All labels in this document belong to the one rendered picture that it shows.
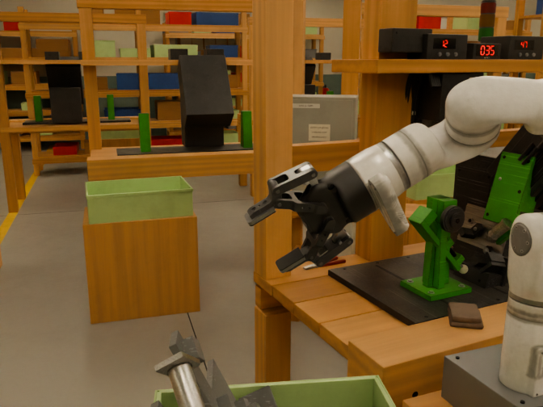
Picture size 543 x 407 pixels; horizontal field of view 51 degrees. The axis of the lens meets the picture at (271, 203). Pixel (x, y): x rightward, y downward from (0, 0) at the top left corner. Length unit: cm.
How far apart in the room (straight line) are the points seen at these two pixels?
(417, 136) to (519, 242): 43
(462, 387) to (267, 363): 81
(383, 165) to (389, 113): 117
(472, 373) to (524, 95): 63
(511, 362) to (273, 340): 89
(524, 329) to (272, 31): 101
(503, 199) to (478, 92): 109
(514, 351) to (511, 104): 55
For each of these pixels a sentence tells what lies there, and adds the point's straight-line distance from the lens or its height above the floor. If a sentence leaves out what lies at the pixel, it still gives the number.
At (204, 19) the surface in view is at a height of 208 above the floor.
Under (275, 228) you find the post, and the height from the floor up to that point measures 104.
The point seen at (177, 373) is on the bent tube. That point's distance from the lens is 75.
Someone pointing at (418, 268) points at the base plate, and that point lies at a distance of 187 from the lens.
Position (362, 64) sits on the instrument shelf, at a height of 153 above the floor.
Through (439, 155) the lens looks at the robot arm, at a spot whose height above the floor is 142.
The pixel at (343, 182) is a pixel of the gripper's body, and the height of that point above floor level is 139.
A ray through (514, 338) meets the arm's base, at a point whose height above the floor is 105.
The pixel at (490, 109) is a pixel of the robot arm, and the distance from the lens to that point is 74.
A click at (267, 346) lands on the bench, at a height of 65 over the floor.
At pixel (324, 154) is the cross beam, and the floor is 124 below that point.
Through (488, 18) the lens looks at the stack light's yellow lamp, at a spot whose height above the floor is 167.
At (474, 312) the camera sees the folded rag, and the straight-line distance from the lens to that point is 153.
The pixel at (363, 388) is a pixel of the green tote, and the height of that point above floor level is 94.
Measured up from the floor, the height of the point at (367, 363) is 88.
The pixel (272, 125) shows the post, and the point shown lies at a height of 135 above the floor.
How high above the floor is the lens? 154
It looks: 14 degrees down
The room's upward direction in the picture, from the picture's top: straight up
